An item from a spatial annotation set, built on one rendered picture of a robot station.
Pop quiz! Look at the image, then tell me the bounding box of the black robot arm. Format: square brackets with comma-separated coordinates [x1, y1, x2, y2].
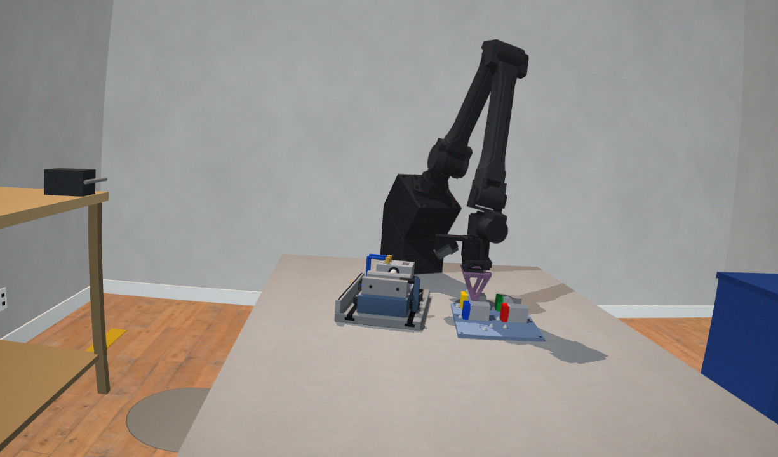
[411, 39, 528, 260]

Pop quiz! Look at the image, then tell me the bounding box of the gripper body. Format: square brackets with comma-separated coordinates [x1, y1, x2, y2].
[462, 237, 492, 273]

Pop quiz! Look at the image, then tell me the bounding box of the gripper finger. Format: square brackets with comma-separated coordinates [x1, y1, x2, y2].
[463, 271, 492, 301]
[460, 264, 482, 292]

